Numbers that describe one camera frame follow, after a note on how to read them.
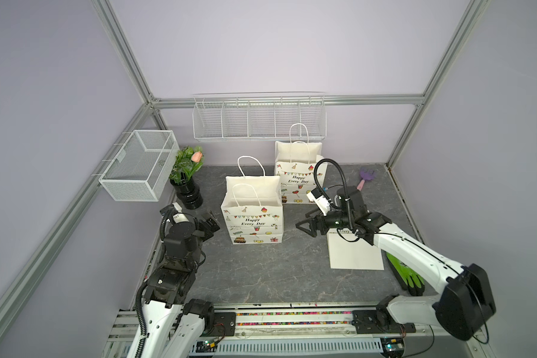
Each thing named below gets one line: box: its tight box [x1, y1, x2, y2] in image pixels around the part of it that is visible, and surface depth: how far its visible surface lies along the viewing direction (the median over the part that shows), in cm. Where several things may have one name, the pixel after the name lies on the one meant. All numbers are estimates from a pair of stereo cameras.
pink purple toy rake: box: [356, 167, 377, 191], surface depth 118 cm
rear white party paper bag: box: [274, 123, 325, 204], surface depth 95 cm
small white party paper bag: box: [220, 155, 285, 245], surface depth 83 cm
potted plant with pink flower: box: [169, 146, 205, 210], surface depth 92 cm
